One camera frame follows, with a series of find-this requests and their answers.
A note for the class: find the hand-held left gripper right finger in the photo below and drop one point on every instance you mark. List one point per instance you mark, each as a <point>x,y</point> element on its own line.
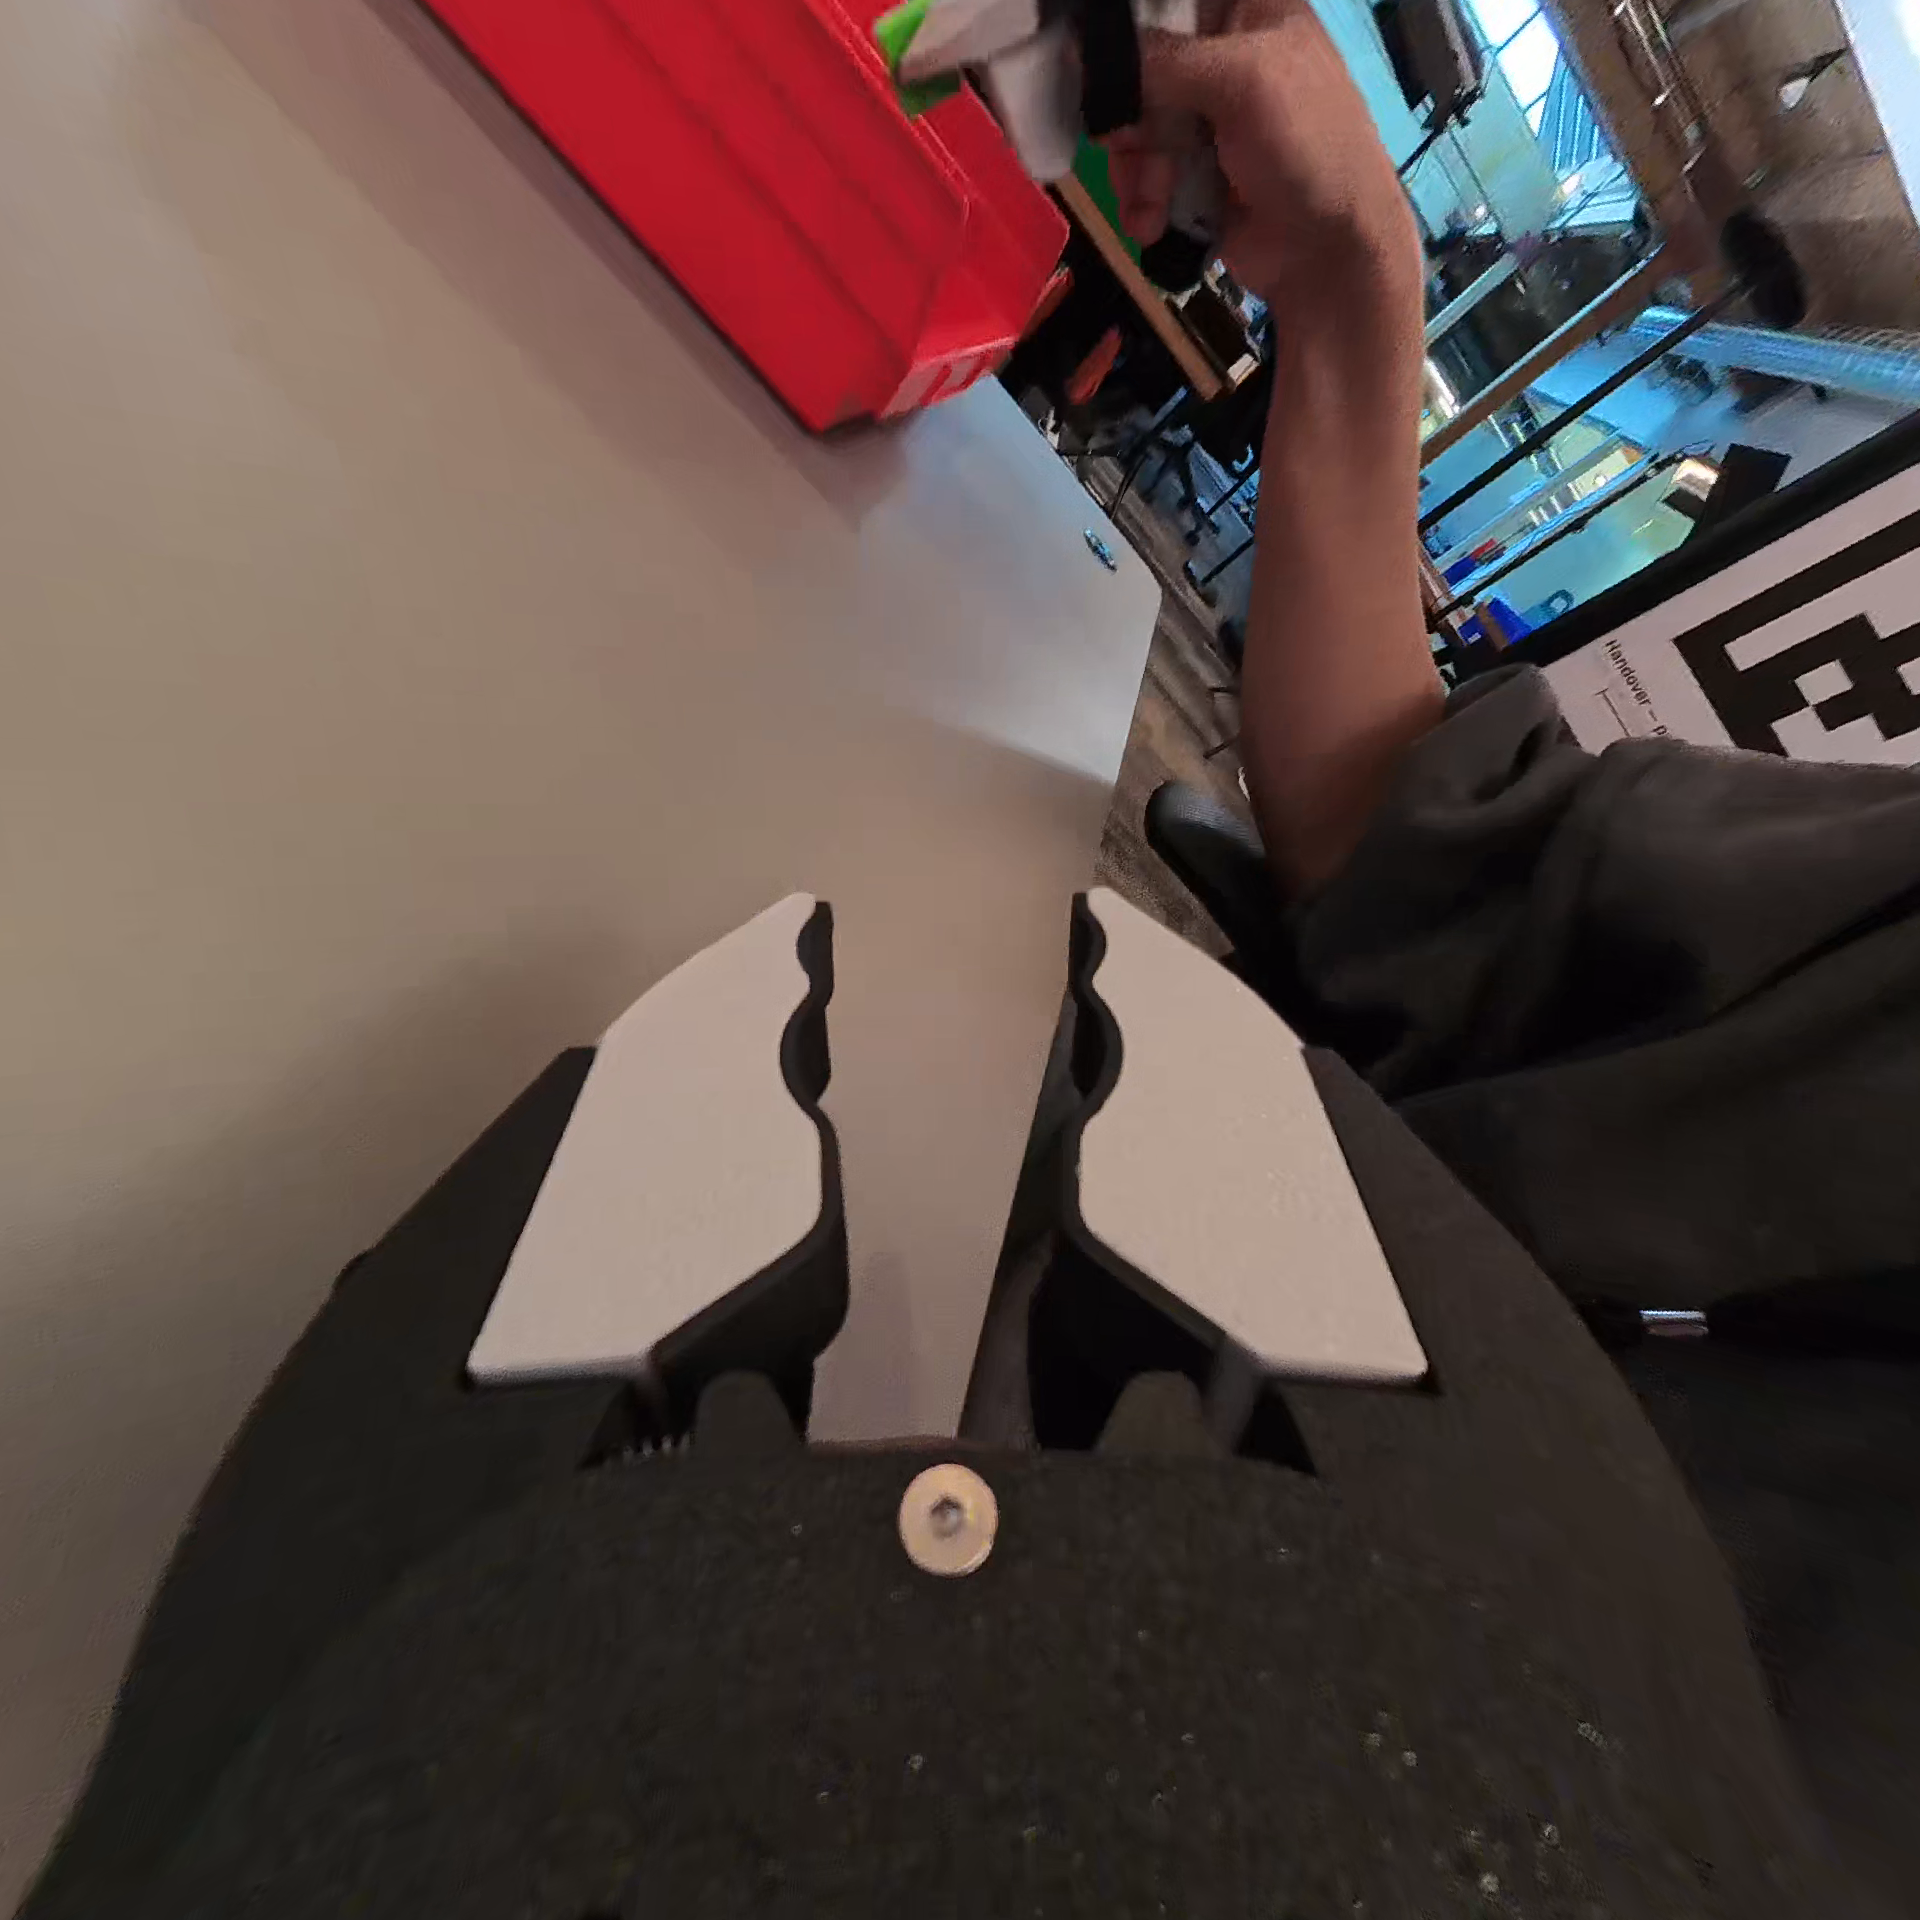
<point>1246,1187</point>

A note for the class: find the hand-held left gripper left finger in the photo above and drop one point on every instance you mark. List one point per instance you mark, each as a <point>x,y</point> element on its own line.
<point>661,1179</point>

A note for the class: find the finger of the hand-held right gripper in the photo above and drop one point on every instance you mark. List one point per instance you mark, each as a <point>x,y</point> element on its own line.
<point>978,38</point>

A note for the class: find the green wooden cube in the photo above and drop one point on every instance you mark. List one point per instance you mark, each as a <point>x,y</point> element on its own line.
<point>908,55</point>

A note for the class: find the red plastic bin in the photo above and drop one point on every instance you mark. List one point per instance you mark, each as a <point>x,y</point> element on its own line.
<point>780,181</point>

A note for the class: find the person's right forearm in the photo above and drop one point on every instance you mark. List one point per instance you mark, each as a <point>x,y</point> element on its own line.
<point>1336,573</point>

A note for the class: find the person's right hand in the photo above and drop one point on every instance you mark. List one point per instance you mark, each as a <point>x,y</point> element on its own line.
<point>1276,165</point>

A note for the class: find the green box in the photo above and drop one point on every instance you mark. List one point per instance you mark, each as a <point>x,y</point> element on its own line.
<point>1104,205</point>

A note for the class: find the person's black chair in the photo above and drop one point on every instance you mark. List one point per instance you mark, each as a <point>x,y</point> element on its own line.
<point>1216,873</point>

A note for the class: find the printed marker board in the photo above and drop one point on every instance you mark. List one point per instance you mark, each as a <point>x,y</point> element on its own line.
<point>1773,631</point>

